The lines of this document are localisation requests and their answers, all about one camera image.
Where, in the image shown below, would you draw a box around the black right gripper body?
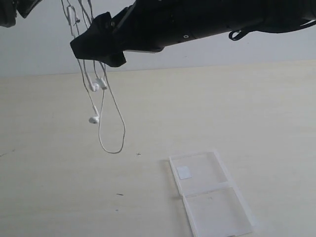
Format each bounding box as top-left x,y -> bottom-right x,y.
113,0 -> 316,52

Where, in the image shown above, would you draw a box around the clear plastic storage case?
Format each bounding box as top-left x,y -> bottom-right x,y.
169,150 -> 255,237

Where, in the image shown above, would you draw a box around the white wired earphones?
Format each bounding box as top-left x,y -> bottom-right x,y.
60,0 -> 126,155

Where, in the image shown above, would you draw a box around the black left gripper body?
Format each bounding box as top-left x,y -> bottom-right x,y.
0,0 -> 19,27

